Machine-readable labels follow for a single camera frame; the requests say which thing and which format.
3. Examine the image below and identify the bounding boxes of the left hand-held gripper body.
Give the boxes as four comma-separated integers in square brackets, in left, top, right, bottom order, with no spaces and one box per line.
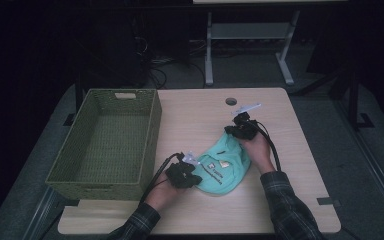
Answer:
[164,151,201,190]

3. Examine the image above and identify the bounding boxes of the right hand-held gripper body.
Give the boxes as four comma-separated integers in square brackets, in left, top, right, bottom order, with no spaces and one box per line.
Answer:
[231,102,263,141]

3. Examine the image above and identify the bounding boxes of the teal shirt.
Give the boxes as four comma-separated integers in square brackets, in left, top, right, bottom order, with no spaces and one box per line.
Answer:
[191,130,252,196]

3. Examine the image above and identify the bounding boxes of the green woven basket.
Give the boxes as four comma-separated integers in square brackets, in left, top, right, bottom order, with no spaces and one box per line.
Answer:
[45,87,163,202]

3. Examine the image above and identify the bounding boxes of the person's left hand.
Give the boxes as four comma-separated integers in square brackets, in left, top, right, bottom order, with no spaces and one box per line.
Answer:
[144,181,187,213]

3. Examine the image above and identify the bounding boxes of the person's right hand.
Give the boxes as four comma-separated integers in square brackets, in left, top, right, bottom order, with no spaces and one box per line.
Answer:
[238,132,277,176]

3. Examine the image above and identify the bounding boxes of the white metal stand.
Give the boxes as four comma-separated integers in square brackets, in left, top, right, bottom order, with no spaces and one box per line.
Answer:
[204,10,301,87]

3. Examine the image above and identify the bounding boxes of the black tape piece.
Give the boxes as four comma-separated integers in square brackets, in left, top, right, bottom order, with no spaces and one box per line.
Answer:
[316,196,342,207]

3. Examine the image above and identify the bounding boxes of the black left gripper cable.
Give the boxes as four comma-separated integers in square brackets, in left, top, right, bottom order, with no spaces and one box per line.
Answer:
[139,151,185,205]

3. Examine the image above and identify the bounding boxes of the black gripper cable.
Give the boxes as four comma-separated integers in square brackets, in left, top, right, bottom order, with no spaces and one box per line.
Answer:
[139,151,185,205]
[250,119,282,173]

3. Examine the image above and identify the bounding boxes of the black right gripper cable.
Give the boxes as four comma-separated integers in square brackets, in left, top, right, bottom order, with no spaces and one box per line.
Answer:
[250,119,282,173]

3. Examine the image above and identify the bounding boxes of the black floor cables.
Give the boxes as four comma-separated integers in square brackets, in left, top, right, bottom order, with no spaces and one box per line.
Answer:
[145,38,208,90]

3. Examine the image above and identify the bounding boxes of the metal floor rail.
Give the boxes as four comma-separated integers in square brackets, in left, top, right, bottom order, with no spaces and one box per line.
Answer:
[333,98,384,231]
[21,186,66,240]

